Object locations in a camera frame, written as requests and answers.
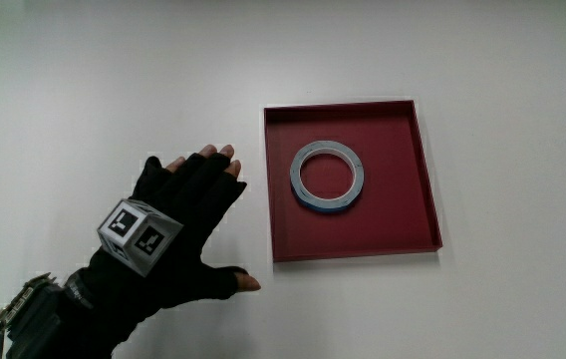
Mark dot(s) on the person's left hand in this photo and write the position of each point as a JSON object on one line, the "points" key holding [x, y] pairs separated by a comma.
{"points": [[188, 209]]}

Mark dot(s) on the blue tape roll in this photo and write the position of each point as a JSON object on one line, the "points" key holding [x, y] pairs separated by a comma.
{"points": [[359, 172]]}

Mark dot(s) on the black forearm sensor module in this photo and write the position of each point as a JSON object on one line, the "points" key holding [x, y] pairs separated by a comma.
{"points": [[31, 311]]}

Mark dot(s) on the person's left forearm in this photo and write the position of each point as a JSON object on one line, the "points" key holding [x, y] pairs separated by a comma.
{"points": [[88, 329]]}

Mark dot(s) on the dark red square tray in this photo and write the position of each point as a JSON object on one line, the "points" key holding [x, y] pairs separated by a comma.
{"points": [[392, 214]]}

